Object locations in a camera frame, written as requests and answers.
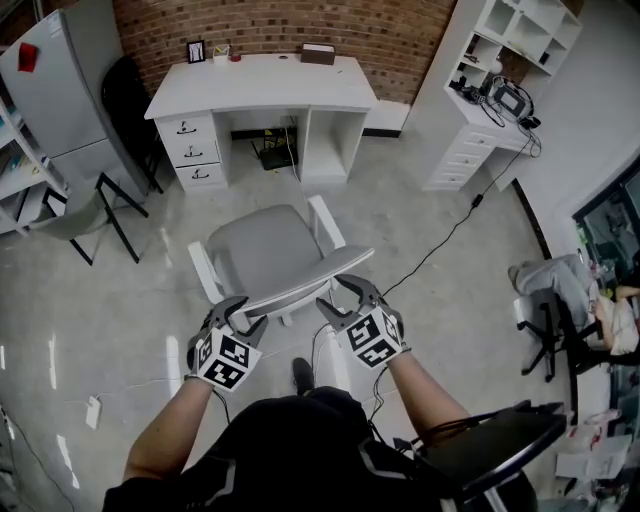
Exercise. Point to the silver grey refrigerator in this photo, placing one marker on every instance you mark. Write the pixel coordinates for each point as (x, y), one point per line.
(60, 100)

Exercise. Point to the white rectangular panel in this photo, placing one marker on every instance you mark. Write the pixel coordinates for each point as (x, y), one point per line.
(382, 117)

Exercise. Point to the black flat board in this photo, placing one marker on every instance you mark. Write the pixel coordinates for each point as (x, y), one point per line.
(490, 445)

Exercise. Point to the black small gadgets cluster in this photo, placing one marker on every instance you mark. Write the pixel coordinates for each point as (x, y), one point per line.
(462, 85)

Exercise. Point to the person's right forearm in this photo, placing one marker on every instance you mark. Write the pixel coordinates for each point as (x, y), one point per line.
(420, 395)

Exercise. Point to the small black screen device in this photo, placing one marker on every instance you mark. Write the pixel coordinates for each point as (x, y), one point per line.
(511, 100)

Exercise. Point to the light grey black-legged chair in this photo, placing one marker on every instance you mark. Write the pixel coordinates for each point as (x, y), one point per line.
(75, 220)

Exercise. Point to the white pen cup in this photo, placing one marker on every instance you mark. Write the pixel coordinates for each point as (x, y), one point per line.
(221, 55)

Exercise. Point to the black office chair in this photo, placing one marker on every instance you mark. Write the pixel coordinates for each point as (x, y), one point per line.
(550, 340)

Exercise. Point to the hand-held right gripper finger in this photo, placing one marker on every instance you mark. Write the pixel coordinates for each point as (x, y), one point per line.
(336, 319)
(362, 290)

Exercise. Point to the white cardboard boxes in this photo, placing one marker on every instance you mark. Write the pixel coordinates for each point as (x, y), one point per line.
(590, 457)

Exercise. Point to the small black gadget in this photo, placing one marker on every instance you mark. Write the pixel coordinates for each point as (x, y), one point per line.
(530, 121)

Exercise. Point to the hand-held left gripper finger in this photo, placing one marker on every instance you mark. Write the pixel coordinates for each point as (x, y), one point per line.
(222, 311)
(255, 334)

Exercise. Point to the black framed window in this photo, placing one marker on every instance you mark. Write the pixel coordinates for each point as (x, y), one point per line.
(607, 225)

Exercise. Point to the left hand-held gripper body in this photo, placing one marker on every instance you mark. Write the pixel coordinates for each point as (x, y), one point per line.
(225, 357)

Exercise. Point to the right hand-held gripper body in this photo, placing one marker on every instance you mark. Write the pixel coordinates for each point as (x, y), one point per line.
(370, 340)

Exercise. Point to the black router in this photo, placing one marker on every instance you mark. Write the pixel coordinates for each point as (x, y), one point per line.
(275, 150)

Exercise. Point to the white shelf unit with drawers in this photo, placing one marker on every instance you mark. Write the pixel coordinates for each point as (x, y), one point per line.
(460, 150)

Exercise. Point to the person's black clothed torso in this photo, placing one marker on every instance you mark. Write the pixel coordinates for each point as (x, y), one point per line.
(300, 450)

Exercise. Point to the white desk with drawers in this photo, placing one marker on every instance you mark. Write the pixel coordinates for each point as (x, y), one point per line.
(260, 85)

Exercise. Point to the person's right black shoe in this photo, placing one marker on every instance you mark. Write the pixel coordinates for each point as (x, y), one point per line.
(302, 375)

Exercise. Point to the black folding chair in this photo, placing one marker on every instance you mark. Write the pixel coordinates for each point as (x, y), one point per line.
(122, 100)

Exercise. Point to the white floor charger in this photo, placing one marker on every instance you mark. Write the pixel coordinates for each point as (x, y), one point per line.
(93, 412)

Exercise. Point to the white round ball lamp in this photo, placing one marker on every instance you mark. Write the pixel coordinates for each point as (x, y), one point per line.
(496, 65)

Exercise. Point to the grey white armchair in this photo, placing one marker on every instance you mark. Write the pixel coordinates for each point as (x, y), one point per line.
(265, 245)

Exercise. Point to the person's left forearm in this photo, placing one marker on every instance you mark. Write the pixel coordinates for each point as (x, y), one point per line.
(170, 430)

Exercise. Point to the black picture frame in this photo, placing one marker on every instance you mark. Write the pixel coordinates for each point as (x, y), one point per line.
(195, 52)

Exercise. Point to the black power adapter brick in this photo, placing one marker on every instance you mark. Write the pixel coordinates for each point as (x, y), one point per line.
(477, 200)

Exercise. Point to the brown tissue box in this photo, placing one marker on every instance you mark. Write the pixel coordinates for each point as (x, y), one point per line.
(318, 54)

